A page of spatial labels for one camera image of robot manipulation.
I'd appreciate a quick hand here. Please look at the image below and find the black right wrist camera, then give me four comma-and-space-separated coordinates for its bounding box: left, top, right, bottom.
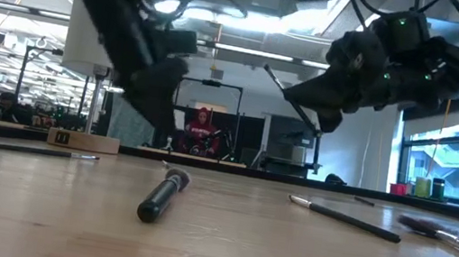
367, 6, 434, 54

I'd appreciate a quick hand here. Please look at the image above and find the green cup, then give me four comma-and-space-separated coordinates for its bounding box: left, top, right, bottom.
413, 176, 434, 200

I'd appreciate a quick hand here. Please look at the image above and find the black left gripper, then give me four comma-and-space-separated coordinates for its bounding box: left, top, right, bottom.
114, 46, 194, 136

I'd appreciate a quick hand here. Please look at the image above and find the long thin black makeup brush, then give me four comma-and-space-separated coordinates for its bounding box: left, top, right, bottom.
0, 141, 101, 167
283, 194, 407, 245

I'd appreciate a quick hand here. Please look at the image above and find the dark cup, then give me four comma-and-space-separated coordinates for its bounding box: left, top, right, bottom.
429, 177, 448, 203

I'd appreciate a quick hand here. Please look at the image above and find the thick black makeup brush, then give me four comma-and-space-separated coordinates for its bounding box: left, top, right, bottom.
134, 161, 194, 229

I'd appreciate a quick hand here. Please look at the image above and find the grey-green hanging cloth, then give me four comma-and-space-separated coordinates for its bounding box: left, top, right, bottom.
105, 92, 158, 151

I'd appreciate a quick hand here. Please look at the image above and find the red container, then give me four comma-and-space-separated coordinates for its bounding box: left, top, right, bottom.
389, 182, 408, 197

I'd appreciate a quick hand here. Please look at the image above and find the black grey equipment cart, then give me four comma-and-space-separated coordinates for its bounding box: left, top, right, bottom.
256, 112, 328, 181

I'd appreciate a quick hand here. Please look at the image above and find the person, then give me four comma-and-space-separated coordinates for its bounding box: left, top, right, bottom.
179, 104, 225, 160

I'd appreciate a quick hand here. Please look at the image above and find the black metal frame stand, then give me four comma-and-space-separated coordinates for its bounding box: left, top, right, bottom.
9, 41, 65, 128
169, 75, 245, 162

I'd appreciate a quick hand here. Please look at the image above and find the black aluminium table frame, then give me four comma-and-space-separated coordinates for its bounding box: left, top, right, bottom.
0, 121, 459, 224

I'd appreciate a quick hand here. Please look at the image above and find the small white background lamp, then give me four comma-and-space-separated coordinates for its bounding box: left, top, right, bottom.
164, 108, 188, 153

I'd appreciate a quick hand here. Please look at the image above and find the yellow hanging cable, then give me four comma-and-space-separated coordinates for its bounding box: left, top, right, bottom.
426, 97, 454, 179

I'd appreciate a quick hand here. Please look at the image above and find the small black rounded object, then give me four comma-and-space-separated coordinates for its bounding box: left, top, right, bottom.
324, 172, 349, 187

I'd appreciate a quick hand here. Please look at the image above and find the black partition panel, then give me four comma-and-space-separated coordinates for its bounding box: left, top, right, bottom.
161, 101, 267, 167

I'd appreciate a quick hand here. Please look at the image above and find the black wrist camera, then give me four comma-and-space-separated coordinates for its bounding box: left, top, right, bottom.
367, 6, 434, 54
149, 24, 202, 59

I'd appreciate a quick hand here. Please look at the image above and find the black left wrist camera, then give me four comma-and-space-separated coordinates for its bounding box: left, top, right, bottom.
149, 24, 202, 59

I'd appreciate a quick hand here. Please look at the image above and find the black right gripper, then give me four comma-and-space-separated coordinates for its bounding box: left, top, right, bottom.
278, 19, 453, 150

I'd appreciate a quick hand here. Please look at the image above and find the fluffy brown-head makeup brush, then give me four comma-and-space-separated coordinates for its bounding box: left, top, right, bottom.
391, 214, 459, 257

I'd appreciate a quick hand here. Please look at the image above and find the white table lamp wooden base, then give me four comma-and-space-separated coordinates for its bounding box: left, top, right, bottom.
46, 0, 142, 157

